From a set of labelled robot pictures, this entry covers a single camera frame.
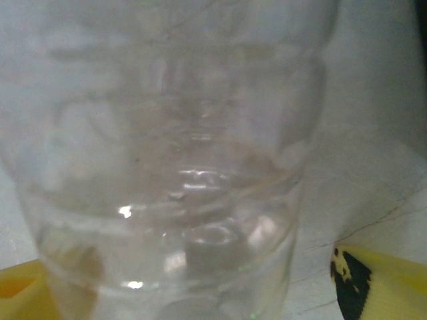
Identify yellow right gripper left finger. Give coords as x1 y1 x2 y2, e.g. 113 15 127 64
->
0 258 51 320

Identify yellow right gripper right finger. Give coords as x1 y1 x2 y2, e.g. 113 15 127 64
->
330 245 427 320

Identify ribbed clear bottle red label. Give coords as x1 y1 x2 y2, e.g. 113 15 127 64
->
0 0 338 320

